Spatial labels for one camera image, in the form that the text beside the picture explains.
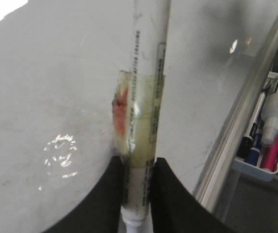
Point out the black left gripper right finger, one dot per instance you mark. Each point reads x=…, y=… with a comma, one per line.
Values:
x=174, y=209

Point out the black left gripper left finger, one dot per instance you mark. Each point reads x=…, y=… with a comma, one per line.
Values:
x=99, y=211

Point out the white black whiteboard marker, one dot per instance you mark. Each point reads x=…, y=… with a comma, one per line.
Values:
x=150, y=26

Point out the white whiteboard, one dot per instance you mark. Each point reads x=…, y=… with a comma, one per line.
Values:
x=59, y=62

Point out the light grey marker tray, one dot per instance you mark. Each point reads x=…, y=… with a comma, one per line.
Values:
x=256, y=171

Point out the blue capped marker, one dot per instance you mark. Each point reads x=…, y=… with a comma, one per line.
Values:
x=254, y=152

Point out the black capped marker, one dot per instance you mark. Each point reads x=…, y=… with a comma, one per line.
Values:
x=247, y=140

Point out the red magnet under clear tape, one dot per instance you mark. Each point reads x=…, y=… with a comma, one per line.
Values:
x=121, y=109

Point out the pink marker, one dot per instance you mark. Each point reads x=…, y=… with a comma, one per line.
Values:
x=269, y=161

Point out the white cleaner bottle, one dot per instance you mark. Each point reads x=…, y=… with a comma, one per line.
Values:
x=269, y=115

